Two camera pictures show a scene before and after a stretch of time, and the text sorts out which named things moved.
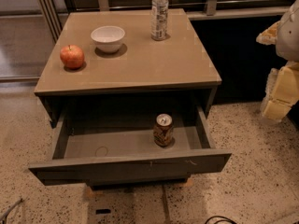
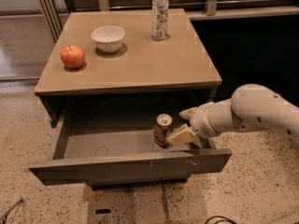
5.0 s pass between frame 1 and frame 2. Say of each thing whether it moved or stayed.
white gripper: moved
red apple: stayed
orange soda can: stayed
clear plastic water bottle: stayed
